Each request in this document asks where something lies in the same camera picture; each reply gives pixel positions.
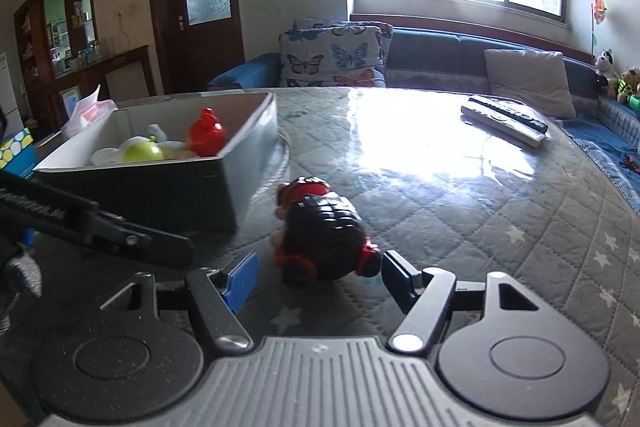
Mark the plain grey pillow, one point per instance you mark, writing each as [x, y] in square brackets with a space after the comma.
[532, 79]

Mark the white rabbit plush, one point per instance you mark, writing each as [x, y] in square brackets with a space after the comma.
[112, 152]

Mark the tissue pack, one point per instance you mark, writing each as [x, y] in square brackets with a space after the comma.
[90, 112]

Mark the colourful pinwheel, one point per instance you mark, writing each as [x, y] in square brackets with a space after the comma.
[597, 9]

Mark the black-haired red doll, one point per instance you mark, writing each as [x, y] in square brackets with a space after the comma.
[322, 232]

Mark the grey quilted star desktop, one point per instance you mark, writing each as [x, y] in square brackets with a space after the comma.
[450, 207]

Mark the wooden display cabinet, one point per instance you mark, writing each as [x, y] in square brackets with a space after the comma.
[65, 32]

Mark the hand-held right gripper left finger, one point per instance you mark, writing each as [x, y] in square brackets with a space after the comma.
[242, 282]

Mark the butterfly print pillow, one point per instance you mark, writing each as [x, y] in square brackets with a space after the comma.
[332, 57]
[345, 25]

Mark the cow plush toy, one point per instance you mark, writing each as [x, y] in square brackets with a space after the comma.
[605, 69]

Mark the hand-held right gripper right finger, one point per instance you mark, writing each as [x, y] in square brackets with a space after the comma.
[400, 279]

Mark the peanut plush toy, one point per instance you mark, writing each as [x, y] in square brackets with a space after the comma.
[177, 152]

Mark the grey storage box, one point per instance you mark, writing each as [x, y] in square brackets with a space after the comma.
[150, 192]

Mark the white remote control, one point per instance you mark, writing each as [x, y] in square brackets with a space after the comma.
[500, 127]

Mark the red round toy figure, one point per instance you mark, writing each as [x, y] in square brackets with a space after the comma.
[207, 134]

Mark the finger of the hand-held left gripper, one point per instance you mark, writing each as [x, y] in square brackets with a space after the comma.
[155, 242]

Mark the green bowl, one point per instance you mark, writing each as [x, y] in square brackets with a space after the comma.
[635, 101]

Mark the green one-eyed monster toy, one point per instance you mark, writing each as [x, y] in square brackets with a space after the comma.
[144, 152]

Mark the dark wooden door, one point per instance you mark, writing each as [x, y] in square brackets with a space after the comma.
[165, 7]

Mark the black remote control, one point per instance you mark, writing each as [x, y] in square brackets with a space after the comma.
[510, 112]

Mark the blue sofa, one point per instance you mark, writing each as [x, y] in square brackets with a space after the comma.
[435, 54]

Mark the blue yellow dotted box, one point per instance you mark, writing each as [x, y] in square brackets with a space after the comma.
[17, 152]

